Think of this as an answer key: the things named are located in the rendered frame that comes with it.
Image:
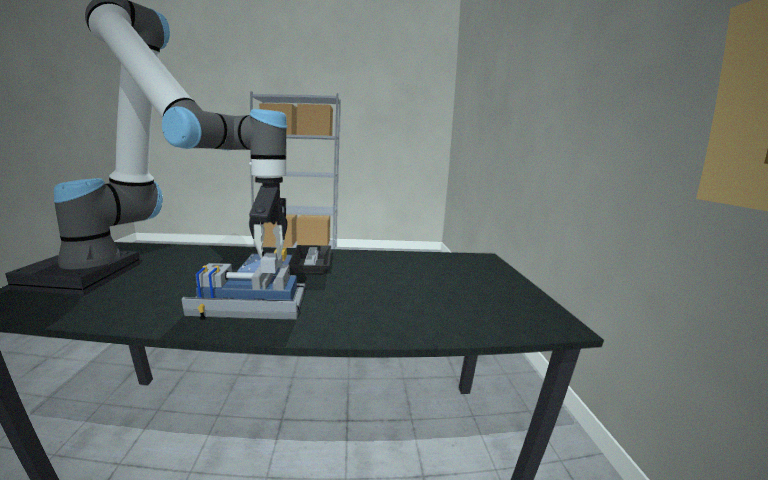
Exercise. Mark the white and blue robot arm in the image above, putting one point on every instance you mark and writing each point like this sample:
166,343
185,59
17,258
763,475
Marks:
87,208

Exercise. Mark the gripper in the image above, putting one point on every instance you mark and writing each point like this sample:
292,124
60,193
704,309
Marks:
257,230

